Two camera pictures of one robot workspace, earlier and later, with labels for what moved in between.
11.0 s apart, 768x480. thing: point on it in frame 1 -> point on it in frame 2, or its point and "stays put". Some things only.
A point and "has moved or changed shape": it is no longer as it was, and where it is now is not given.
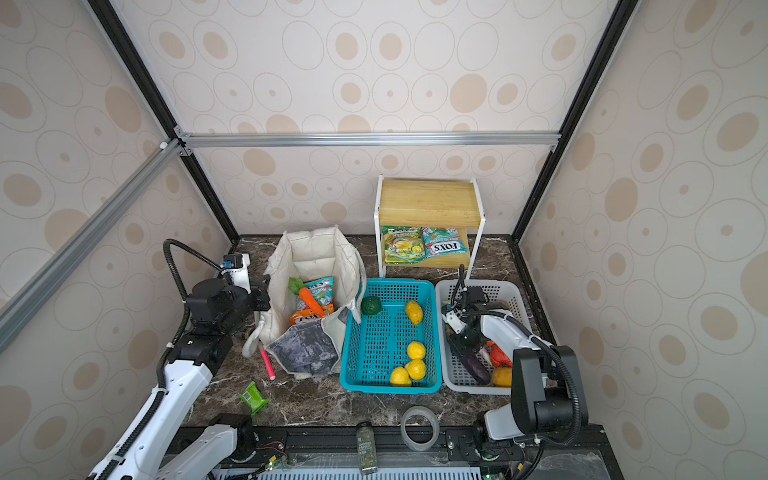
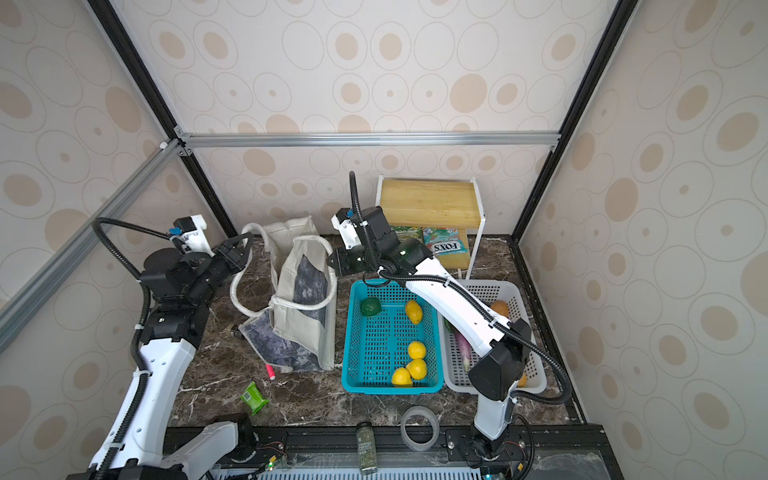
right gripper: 455,341 -> 337,261
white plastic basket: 453,374 stays put
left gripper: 259,289 -> 233,253
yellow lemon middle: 416,350 stays put
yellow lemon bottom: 400,377 stays put
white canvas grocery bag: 304,349 has moved or changed shape
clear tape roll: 420,410 stays put
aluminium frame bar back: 188,142 stays put
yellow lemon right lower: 416,369 stays put
